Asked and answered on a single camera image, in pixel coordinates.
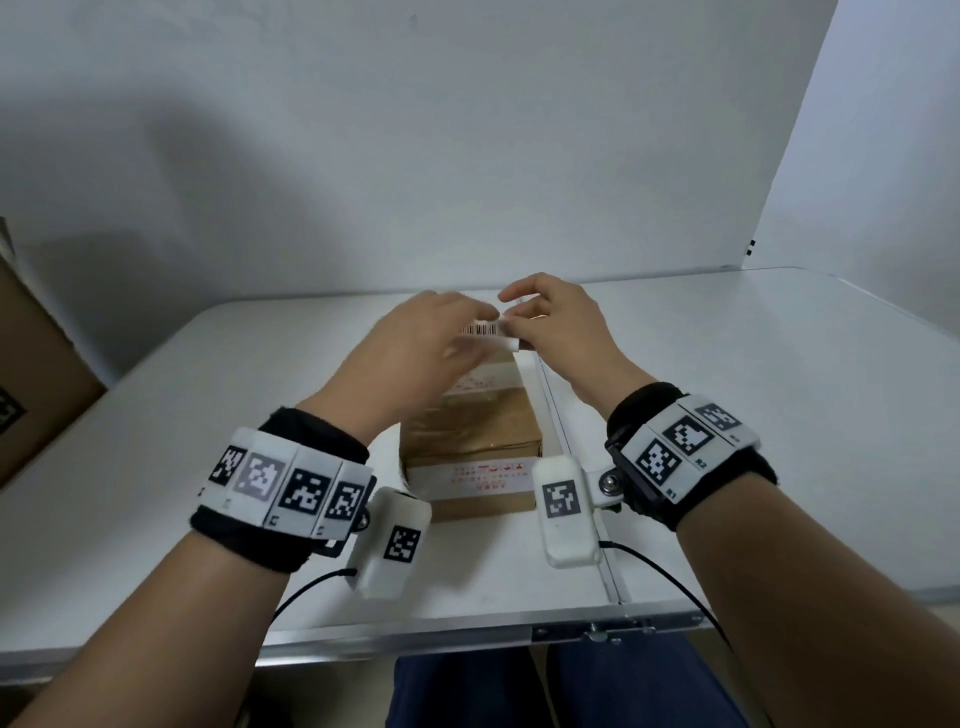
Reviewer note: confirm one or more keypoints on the black wristband with markers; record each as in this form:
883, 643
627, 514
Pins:
289, 484
686, 450

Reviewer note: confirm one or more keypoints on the person's left fingers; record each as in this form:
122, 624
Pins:
469, 311

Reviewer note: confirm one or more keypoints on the person's blue trousers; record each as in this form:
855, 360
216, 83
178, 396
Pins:
555, 686

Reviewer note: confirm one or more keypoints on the black left wristband with markers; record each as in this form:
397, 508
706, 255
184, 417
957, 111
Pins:
289, 484

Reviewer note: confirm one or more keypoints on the small taped cardboard box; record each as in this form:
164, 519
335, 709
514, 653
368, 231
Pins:
472, 435

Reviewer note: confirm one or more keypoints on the person's right middle finger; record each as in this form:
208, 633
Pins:
531, 284

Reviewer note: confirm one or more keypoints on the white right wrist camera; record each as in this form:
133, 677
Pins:
566, 510

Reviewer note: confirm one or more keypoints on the person's right forearm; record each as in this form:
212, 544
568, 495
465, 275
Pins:
817, 607

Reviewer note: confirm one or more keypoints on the person's left forearm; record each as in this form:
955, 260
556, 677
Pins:
165, 645

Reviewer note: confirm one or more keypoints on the white barcode label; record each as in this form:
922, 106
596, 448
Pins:
487, 334

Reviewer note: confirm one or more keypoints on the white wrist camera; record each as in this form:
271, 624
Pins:
566, 510
394, 544

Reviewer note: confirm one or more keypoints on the metal table latch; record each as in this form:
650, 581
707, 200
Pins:
611, 628

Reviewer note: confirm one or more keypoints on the person's right hand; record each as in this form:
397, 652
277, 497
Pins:
577, 337

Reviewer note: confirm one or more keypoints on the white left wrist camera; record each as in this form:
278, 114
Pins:
394, 544

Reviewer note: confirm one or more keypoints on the person's right thumb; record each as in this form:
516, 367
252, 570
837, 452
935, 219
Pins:
523, 334

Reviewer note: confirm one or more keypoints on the black right wristband with markers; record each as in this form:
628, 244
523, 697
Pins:
686, 450

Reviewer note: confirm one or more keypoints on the person's left hand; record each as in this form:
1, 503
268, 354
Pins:
397, 352

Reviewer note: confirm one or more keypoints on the large brown cardboard box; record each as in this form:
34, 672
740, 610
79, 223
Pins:
37, 382

